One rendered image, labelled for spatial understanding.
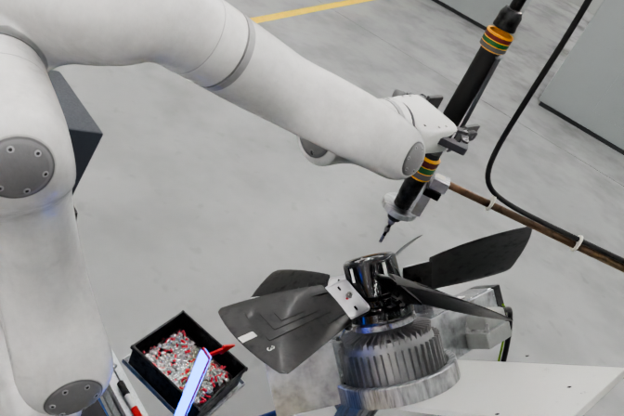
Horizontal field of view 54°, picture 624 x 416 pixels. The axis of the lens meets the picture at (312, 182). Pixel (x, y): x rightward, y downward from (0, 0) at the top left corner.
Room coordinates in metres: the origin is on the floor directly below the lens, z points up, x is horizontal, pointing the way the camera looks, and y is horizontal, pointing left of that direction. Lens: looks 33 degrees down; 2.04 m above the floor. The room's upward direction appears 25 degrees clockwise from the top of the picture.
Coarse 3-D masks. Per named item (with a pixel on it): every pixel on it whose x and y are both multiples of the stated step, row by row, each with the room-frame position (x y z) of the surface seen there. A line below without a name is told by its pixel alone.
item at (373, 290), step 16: (368, 256) 1.10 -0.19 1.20; (384, 256) 1.03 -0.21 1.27; (368, 272) 1.00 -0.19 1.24; (368, 288) 0.98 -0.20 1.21; (384, 288) 0.99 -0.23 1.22; (368, 304) 0.98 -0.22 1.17; (384, 304) 0.98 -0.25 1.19; (400, 304) 1.00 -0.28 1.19; (352, 320) 0.96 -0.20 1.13; (368, 320) 0.94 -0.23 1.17; (384, 320) 0.94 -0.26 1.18
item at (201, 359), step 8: (200, 352) 0.68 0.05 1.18; (200, 360) 0.68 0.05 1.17; (200, 368) 0.67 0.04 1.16; (192, 376) 0.68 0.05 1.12; (200, 376) 0.67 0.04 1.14; (192, 384) 0.67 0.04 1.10; (184, 392) 0.68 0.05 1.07; (192, 392) 0.67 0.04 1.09; (184, 400) 0.67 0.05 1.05; (184, 408) 0.67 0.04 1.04
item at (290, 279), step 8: (272, 272) 1.19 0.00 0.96; (280, 272) 1.16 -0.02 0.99; (288, 272) 1.15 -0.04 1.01; (296, 272) 1.14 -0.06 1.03; (304, 272) 1.13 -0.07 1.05; (312, 272) 1.12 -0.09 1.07; (264, 280) 1.15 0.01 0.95; (272, 280) 1.14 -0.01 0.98; (280, 280) 1.12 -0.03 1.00; (288, 280) 1.11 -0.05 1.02; (296, 280) 1.10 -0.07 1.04; (304, 280) 1.10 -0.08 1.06; (312, 280) 1.09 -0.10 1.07; (320, 280) 1.08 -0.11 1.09; (328, 280) 1.08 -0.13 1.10; (264, 288) 1.12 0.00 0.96; (272, 288) 1.10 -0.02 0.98; (280, 288) 1.09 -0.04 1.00; (288, 288) 1.08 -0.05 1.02; (296, 288) 1.08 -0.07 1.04
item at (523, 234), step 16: (480, 240) 1.10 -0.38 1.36; (496, 240) 1.12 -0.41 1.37; (512, 240) 1.14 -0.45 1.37; (432, 256) 1.08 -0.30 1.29; (448, 256) 1.09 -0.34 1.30; (464, 256) 1.11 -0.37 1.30; (480, 256) 1.13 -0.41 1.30; (496, 256) 1.16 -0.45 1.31; (512, 256) 1.18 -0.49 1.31; (432, 272) 1.09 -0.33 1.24; (448, 272) 1.11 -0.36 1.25; (464, 272) 1.13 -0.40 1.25; (480, 272) 1.16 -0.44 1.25; (496, 272) 1.19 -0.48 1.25
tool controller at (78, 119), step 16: (64, 80) 1.19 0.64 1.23; (64, 96) 1.12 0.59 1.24; (64, 112) 1.05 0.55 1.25; (80, 112) 1.09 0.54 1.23; (80, 128) 1.03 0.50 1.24; (96, 128) 1.07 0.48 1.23; (80, 144) 1.03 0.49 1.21; (96, 144) 1.06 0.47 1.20; (80, 160) 1.03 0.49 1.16; (80, 176) 1.04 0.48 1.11
